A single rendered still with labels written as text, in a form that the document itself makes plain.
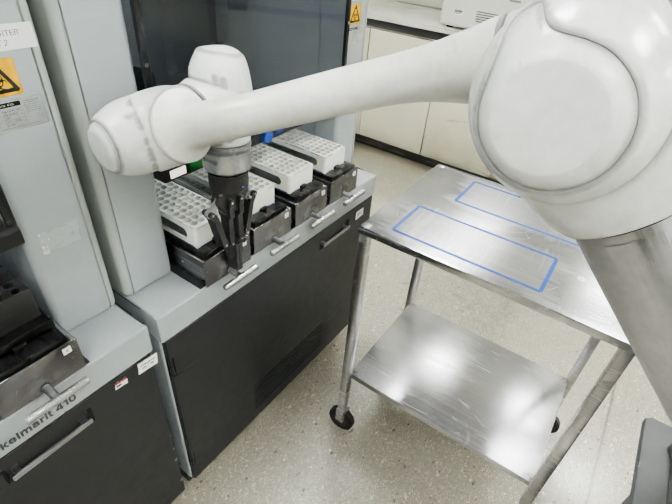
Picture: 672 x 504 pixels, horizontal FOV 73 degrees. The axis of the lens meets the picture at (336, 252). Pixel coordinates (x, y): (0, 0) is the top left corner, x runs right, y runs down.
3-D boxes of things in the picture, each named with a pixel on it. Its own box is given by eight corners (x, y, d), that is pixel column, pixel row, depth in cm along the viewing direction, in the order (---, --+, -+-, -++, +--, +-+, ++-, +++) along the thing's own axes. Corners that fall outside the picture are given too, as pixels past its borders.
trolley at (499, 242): (326, 421, 156) (347, 221, 107) (391, 342, 187) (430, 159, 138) (519, 552, 128) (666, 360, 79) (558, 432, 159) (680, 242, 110)
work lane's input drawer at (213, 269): (35, 184, 126) (25, 154, 121) (83, 168, 136) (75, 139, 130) (220, 298, 95) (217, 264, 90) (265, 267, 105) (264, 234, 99)
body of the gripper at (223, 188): (230, 154, 90) (233, 195, 95) (196, 168, 84) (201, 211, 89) (258, 166, 86) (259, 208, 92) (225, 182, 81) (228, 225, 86)
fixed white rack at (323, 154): (246, 147, 140) (246, 127, 136) (268, 137, 147) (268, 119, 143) (324, 178, 127) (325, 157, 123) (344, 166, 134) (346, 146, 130)
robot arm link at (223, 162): (188, 138, 80) (192, 169, 84) (224, 154, 77) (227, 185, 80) (226, 125, 87) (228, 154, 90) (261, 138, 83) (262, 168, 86)
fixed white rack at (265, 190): (164, 181, 119) (160, 159, 115) (194, 169, 126) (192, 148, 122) (247, 222, 106) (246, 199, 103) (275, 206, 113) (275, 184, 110)
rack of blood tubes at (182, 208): (112, 204, 108) (106, 181, 105) (148, 189, 115) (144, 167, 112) (198, 253, 96) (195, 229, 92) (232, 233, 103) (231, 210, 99)
